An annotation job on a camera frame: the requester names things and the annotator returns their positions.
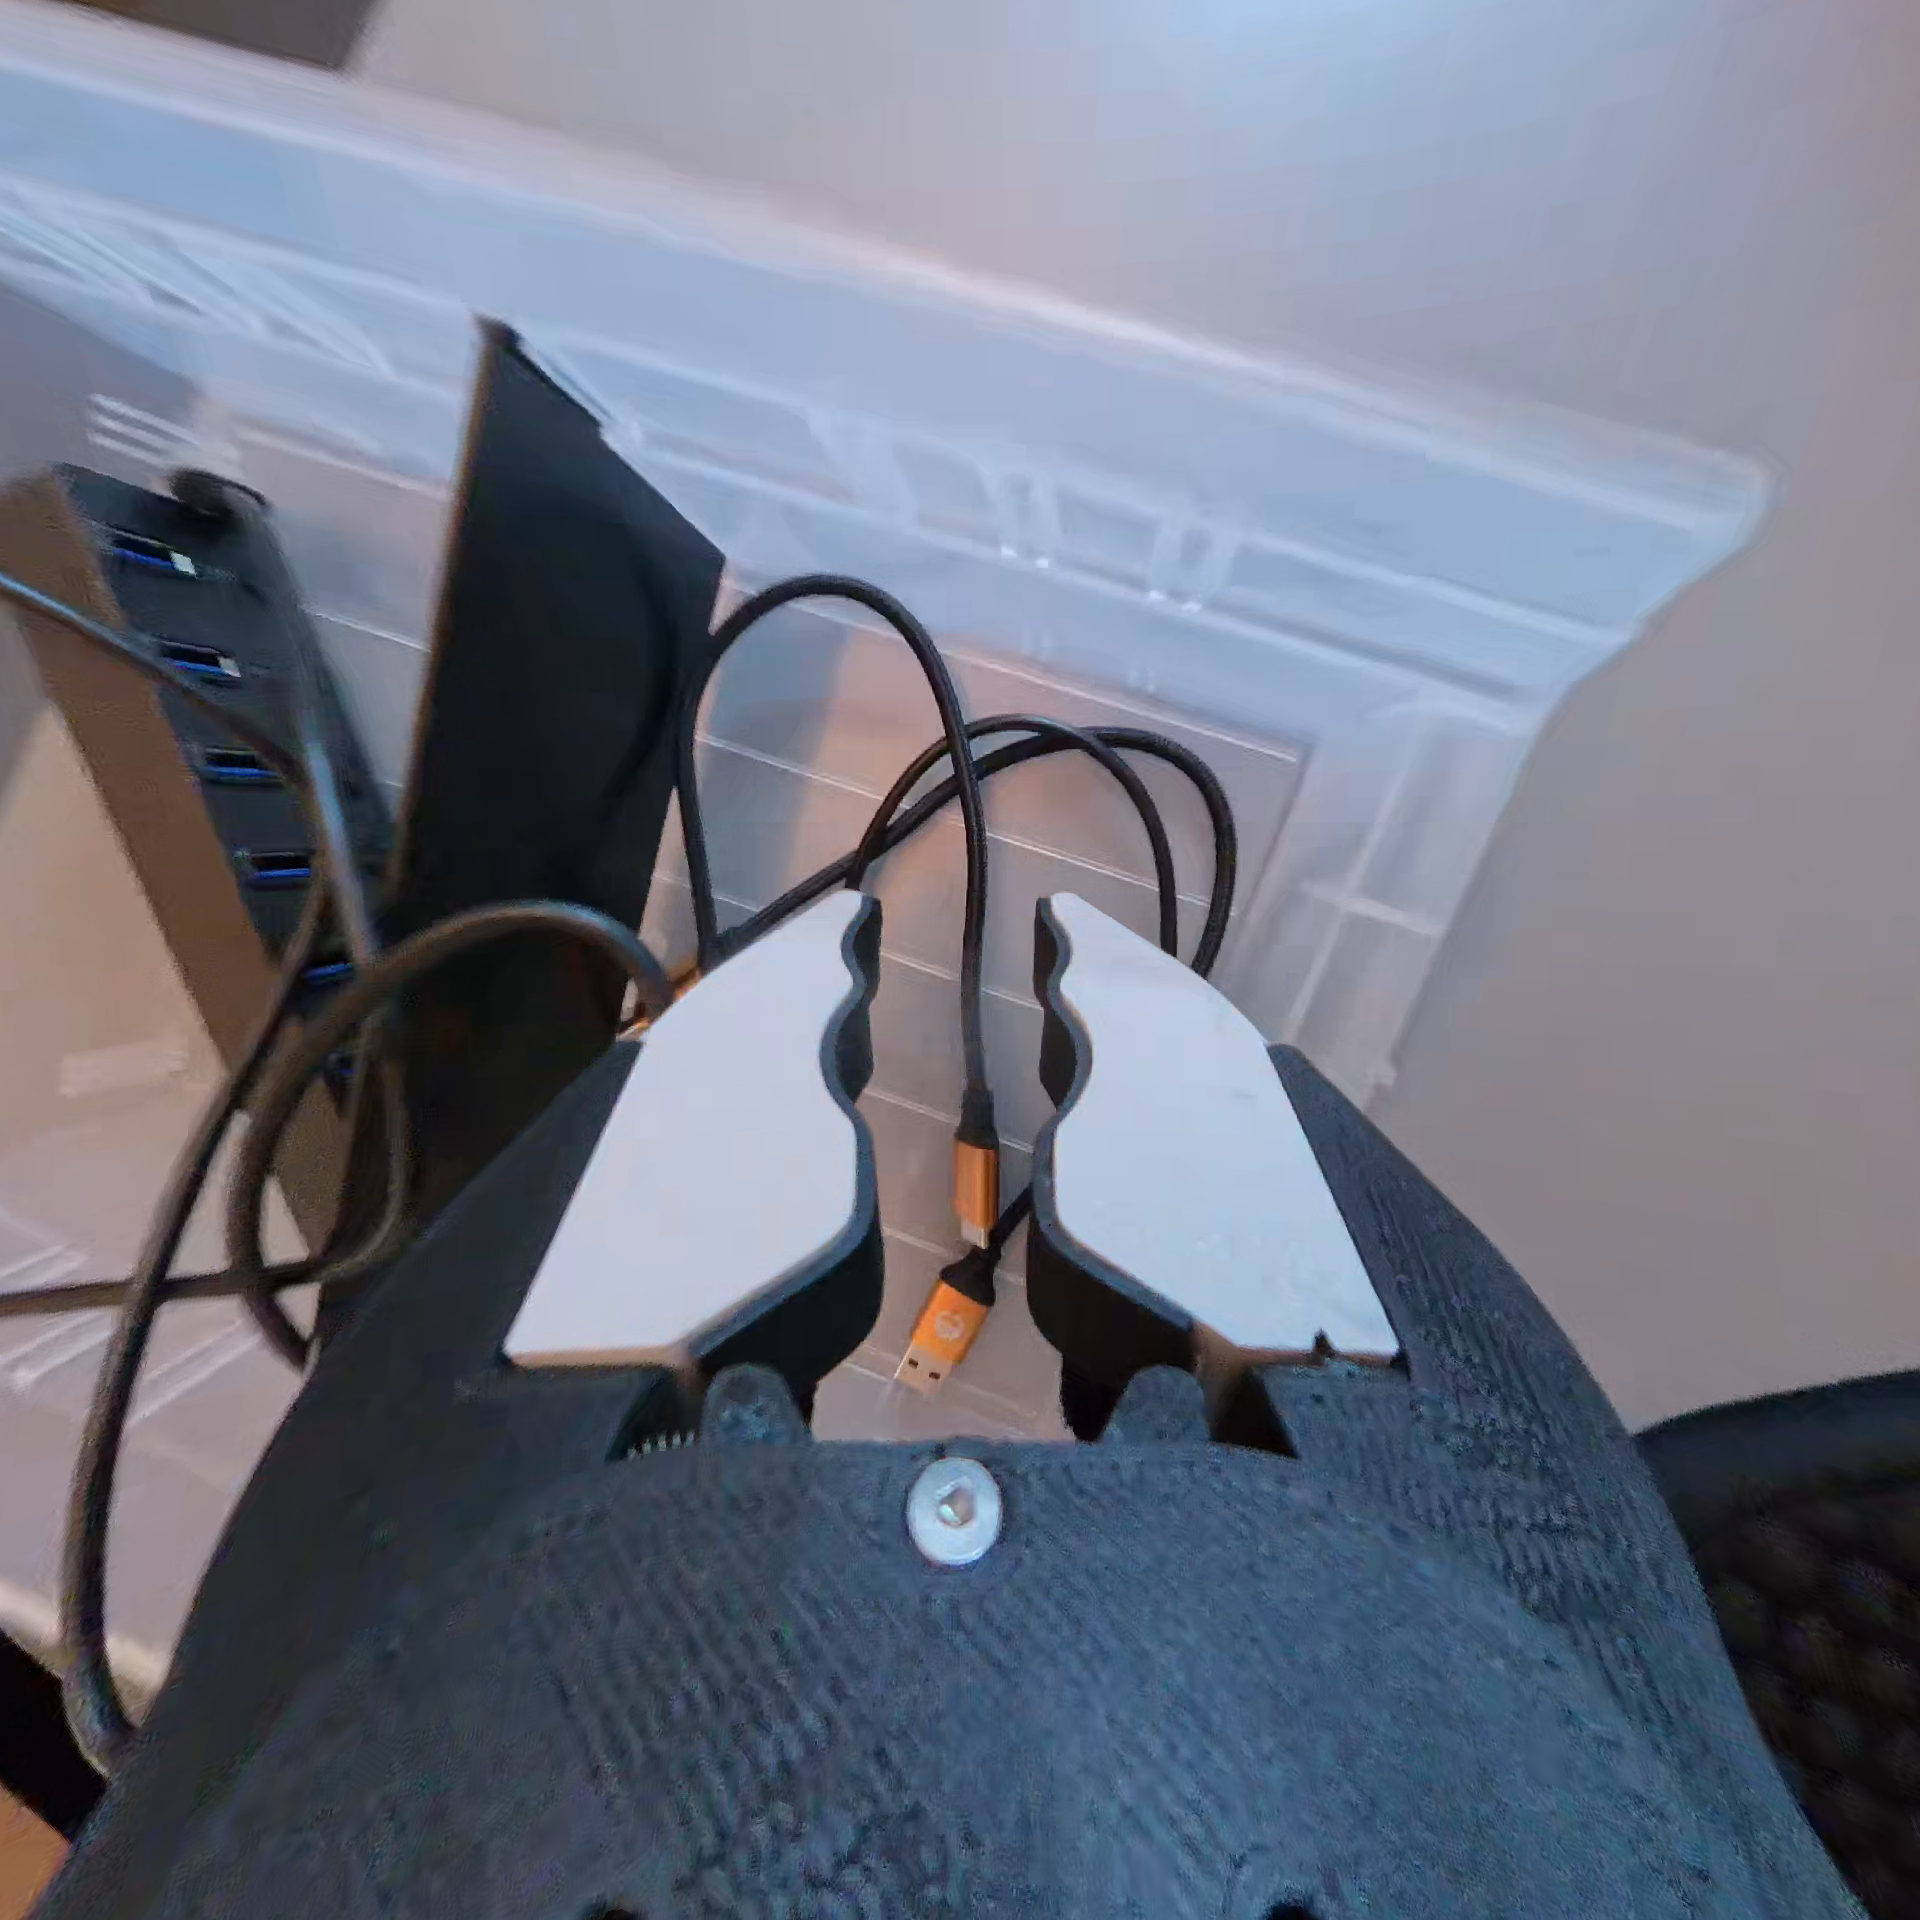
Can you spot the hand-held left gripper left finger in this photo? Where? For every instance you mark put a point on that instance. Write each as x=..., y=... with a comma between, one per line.
x=703, y=1185

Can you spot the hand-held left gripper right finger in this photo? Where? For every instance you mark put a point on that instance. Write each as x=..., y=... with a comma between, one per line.
x=1201, y=1185

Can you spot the clear plastic bin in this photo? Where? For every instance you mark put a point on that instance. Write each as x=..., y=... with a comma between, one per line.
x=1354, y=530

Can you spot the black bin divider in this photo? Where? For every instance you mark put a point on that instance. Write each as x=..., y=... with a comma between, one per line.
x=555, y=675

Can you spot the black textured pad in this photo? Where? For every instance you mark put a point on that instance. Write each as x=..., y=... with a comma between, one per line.
x=1801, y=1574

